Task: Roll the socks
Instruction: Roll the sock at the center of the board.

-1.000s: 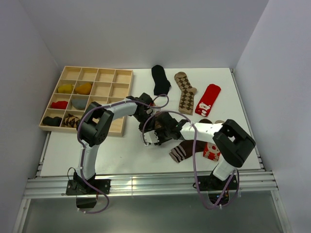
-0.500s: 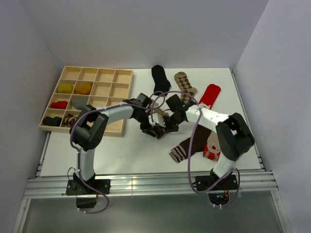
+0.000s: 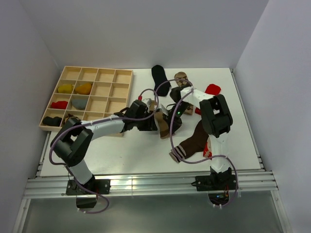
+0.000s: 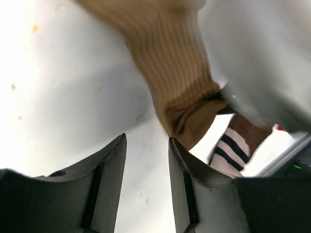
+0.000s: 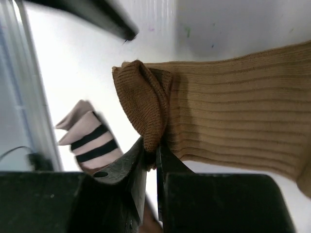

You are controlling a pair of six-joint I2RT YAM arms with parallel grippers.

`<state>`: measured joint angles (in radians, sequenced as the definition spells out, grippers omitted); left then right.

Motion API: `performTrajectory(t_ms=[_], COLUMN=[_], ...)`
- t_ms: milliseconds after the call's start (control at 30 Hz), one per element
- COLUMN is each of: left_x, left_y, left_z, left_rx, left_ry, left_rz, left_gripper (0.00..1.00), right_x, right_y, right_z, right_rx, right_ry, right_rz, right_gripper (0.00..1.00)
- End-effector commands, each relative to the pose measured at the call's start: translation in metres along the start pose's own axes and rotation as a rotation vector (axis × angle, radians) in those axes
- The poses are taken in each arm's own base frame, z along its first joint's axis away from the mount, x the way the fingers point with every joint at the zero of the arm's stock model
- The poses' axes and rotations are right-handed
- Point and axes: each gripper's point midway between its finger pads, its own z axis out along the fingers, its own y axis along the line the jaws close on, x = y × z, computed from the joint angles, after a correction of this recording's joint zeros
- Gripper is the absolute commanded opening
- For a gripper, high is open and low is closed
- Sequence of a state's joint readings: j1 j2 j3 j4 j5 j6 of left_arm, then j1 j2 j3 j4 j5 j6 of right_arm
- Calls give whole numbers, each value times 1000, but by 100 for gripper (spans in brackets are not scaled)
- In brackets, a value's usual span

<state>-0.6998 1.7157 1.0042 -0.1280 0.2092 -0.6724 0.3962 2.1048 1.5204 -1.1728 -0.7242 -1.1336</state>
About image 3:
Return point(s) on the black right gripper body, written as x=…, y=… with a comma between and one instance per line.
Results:
x=178, y=120

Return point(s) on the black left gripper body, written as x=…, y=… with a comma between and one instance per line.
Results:
x=146, y=125

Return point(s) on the tan ribbed sock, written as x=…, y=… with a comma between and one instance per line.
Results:
x=162, y=124

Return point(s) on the dark brown striped sock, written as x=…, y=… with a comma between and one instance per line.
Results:
x=195, y=143

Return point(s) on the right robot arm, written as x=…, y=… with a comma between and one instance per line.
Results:
x=216, y=121

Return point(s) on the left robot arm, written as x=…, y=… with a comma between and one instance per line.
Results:
x=72, y=141

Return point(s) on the brown argyle sock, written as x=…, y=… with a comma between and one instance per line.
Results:
x=180, y=79

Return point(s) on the red reindeer sock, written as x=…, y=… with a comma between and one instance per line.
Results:
x=213, y=89
x=207, y=151

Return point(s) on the wooden compartment tray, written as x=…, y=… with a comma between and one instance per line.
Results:
x=110, y=93

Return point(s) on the rolled orange sock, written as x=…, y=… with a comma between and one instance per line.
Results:
x=84, y=89

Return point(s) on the rolled grey sock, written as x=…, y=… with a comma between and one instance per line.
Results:
x=79, y=104

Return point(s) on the rolled argyle sock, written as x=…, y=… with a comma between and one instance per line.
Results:
x=69, y=116

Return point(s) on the rolled yellow sock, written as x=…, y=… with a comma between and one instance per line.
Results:
x=65, y=89

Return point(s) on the rolled red sock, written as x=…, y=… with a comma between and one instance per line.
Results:
x=59, y=105

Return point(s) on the rolled black sock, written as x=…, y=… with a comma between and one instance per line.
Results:
x=52, y=121

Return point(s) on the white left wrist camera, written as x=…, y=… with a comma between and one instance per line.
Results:
x=151, y=104

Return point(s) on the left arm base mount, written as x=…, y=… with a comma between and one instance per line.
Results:
x=90, y=194

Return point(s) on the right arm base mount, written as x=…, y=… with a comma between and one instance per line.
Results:
x=218, y=187

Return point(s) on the aluminium frame rail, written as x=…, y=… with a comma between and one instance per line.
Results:
x=147, y=184

